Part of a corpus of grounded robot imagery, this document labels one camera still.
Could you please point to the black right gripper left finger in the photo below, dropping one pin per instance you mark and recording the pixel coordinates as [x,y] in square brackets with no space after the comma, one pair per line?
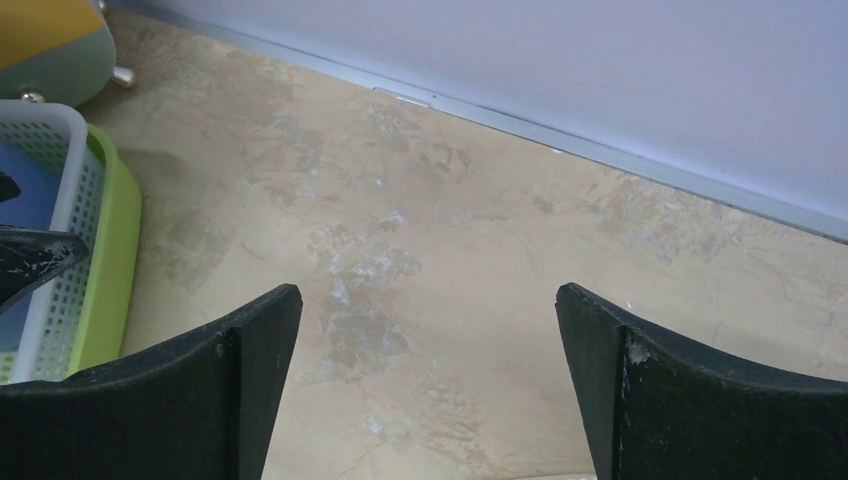
[200,405]

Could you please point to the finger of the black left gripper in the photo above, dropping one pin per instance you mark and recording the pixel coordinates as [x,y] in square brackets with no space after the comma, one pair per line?
[30,258]

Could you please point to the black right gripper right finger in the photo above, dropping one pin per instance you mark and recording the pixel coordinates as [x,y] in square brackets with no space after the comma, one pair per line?
[659,405]

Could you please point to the light blue plastic bucket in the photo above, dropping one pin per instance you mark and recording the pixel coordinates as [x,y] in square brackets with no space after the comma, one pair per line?
[32,208]

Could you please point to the white cylinder container orange-yellow lid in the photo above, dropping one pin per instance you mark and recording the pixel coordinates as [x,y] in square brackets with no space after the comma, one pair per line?
[58,51]

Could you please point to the green tray with white strainer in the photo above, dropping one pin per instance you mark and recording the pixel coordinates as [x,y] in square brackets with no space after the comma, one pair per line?
[76,320]

